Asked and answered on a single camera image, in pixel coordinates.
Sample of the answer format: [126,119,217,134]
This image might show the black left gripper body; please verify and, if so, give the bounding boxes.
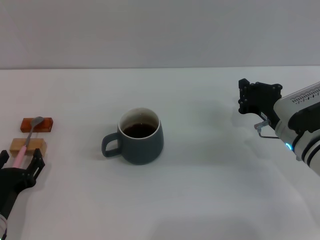
[0,167,35,218]

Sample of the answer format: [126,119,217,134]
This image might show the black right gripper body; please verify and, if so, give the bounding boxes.
[259,96,282,126]

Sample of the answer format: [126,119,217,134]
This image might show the pink handled metal spoon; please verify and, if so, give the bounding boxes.
[11,116,45,170]

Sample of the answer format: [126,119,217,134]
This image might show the grey ceramic mug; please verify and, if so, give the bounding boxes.
[101,107,165,166]

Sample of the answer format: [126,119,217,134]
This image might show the light wooden block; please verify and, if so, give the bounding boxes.
[9,137,48,159]

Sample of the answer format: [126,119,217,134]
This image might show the red-brown wooden block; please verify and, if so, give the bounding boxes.
[19,117,55,133]

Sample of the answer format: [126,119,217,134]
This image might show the dark coffee liquid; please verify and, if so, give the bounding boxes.
[122,123,157,139]

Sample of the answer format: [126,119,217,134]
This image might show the right gripper cable with plug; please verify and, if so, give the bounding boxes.
[254,119,282,140]

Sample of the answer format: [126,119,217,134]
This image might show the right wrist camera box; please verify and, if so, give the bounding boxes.
[273,81,320,135]

